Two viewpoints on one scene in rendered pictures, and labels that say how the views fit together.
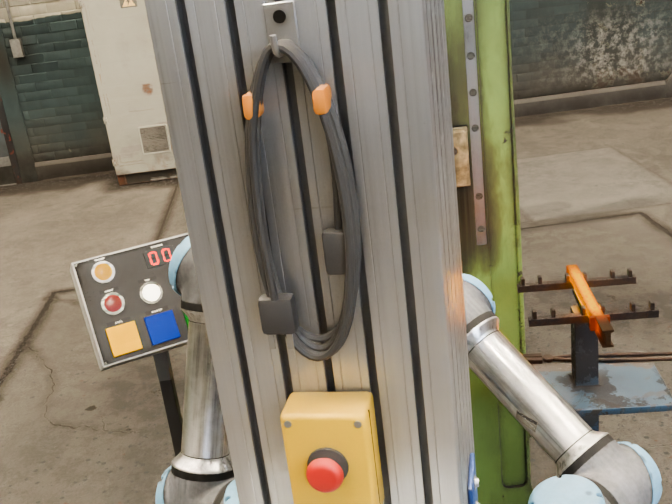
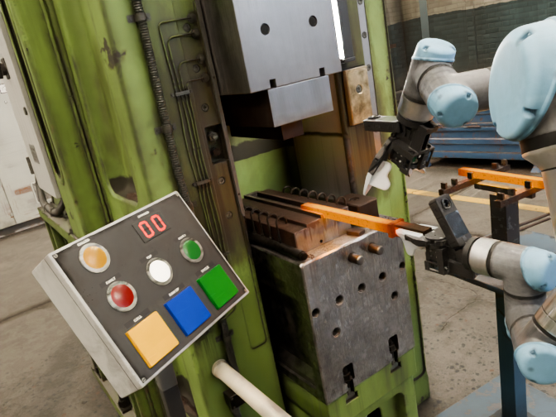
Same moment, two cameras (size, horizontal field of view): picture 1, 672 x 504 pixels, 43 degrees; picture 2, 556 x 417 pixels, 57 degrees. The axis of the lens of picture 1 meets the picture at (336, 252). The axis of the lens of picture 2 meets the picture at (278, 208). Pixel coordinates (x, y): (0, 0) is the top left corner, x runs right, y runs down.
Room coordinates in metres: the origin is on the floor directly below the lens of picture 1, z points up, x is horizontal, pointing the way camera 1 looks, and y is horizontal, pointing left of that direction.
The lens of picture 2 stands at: (1.11, 0.77, 1.46)
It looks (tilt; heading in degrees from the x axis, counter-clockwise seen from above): 17 degrees down; 328
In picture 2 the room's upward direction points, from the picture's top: 11 degrees counter-clockwise
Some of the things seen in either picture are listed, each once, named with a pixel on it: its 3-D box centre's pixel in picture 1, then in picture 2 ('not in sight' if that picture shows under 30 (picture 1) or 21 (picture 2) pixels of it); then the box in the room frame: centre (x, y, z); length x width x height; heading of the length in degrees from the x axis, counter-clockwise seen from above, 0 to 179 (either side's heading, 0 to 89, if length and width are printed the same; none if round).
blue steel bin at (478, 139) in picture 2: not in sight; (491, 123); (4.08, -3.77, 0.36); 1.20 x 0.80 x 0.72; 7
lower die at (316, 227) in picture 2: not in sight; (280, 216); (2.39, -0.04, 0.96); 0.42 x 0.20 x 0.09; 179
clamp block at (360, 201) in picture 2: not in sight; (355, 208); (2.24, -0.22, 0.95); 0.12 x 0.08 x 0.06; 179
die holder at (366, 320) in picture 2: not in sight; (306, 284); (2.40, -0.10, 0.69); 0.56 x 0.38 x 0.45; 179
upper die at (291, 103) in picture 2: not in sight; (259, 102); (2.39, -0.04, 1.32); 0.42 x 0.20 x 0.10; 179
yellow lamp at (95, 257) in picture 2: (103, 271); (94, 257); (2.03, 0.59, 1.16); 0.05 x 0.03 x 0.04; 89
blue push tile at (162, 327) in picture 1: (162, 327); (187, 311); (1.99, 0.47, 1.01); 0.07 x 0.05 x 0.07; 114
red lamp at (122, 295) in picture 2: (113, 303); (122, 295); (1.99, 0.58, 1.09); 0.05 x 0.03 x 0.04; 89
